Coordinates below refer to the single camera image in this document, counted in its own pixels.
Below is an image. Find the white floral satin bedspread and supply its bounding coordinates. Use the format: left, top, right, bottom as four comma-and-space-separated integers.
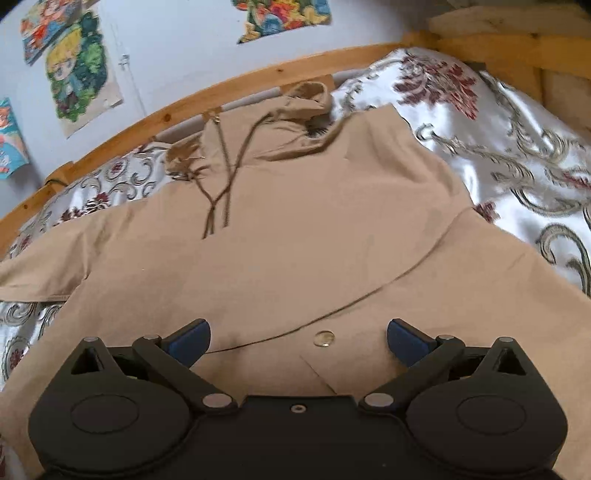
0, 46, 591, 398

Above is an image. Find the colourful patterned cloth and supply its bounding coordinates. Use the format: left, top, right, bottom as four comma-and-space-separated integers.
231, 0, 333, 45

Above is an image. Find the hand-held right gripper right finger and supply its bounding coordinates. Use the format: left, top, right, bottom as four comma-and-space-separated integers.
359, 318, 541, 414

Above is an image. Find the wooden bed frame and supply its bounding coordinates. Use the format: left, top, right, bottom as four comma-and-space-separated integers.
0, 7, 591, 260

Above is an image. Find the brown paper bag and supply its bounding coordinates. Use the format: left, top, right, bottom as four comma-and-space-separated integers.
0, 81, 591, 472

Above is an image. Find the cartoon wall poster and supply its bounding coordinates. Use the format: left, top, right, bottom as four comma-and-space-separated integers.
20, 0, 100, 66
0, 97, 31, 180
45, 11, 124, 140

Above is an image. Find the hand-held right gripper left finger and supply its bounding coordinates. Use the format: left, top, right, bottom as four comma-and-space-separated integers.
67, 318, 239, 414

